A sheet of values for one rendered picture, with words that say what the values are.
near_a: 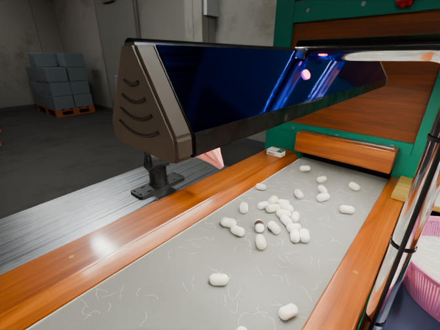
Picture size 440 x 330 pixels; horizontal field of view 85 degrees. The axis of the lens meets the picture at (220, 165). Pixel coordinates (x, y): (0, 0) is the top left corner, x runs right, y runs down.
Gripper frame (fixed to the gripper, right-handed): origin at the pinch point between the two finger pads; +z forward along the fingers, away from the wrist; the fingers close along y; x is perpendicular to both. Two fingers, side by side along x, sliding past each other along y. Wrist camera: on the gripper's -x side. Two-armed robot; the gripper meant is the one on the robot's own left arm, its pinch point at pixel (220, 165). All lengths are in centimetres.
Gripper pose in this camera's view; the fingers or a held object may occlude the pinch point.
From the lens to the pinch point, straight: 58.6
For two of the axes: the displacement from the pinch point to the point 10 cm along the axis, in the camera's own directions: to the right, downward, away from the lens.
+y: 6.7, -2.9, 6.8
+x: -4.7, 5.4, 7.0
